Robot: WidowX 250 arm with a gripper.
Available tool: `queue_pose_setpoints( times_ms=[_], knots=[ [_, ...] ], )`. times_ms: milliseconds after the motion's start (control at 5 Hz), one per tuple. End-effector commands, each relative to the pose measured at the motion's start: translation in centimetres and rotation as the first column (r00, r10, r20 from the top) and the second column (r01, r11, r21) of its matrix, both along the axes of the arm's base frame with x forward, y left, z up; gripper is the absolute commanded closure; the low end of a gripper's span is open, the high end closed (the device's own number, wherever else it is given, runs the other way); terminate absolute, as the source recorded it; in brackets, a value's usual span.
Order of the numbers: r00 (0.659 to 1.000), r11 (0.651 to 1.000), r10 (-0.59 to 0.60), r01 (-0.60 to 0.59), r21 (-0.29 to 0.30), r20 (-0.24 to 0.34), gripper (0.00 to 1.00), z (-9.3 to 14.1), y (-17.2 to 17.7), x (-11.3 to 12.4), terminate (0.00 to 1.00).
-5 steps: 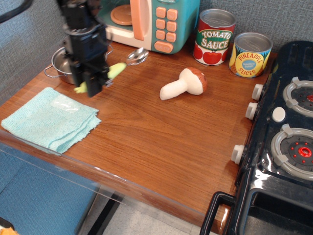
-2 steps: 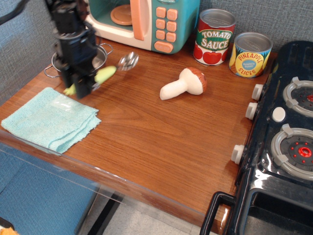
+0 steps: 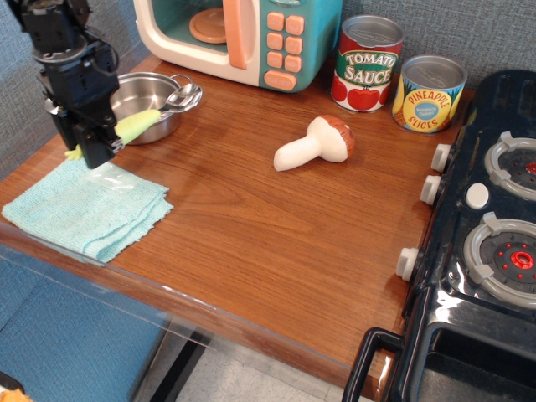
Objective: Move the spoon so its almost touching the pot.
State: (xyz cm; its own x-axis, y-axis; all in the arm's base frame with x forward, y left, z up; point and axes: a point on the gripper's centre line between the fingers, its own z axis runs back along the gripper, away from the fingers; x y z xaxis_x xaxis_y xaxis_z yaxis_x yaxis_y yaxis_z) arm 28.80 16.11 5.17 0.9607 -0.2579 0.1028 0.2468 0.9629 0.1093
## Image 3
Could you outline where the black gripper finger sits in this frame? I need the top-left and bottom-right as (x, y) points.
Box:
(77, 126), (117, 169)
(52, 111), (82, 150)

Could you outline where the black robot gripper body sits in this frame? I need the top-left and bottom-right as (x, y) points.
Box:
(32, 39), (119, 129)

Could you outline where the spoon with green handle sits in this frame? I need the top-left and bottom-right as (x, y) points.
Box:
(64, 82), (204, 162)

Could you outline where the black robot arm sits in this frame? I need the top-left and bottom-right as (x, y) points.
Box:
(8, 1), (124, 168)

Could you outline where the small steel pot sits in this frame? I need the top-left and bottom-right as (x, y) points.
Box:
(111, 72), (195, 145)

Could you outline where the light blue folded cloth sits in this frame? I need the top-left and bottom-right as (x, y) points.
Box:
(2, 160), (173, 263)

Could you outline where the toy microwave teal and cream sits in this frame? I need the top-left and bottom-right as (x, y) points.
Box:
(134, 1), (343, 93)

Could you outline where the toy mushroom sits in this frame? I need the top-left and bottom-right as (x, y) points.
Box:
(273, 115), (355, 172)

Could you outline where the orange object at corner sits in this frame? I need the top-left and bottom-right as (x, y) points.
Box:
(0, 389), (32, 402)

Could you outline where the tomato sauce can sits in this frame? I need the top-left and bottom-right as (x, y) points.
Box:
(331, 15), (405, 112)

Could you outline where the white stove knob lower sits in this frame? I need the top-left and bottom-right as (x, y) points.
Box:
(395, 248), (419, 281)

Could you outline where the white stove knob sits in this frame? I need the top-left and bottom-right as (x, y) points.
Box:
(420, 175), (441, 206)
(431, 143), (451, 173)
(395, 248), (419, 281)

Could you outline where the white stove knob middle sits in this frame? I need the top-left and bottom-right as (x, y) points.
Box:
(420, 175), (441, 206)

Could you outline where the pineapple slices can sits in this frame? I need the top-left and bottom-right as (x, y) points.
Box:
(392, 55), (467, 133)

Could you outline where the white stove knob upper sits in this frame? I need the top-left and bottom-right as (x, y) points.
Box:
(431, 143), (451, 173)

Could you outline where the black toy stove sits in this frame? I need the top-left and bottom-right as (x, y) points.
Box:
(343, 70), (535, 401)

